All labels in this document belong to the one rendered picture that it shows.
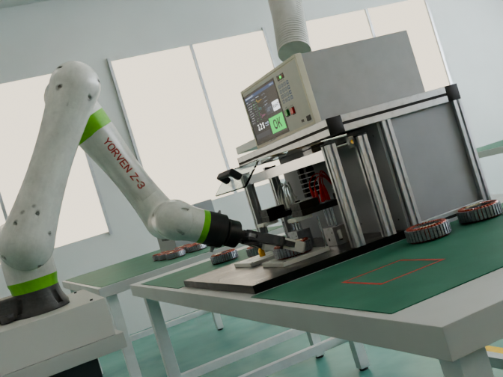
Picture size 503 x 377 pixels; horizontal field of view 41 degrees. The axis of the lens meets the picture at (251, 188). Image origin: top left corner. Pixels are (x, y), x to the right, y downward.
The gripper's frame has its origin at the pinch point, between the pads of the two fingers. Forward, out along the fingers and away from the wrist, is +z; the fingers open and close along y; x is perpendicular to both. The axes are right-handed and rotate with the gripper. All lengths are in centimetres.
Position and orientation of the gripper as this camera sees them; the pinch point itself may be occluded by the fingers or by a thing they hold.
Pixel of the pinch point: (290, 247)
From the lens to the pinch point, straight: 190.3
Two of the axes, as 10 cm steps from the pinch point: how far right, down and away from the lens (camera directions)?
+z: 9.1, 2.4, 3.3
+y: 3.7, -1.1, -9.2
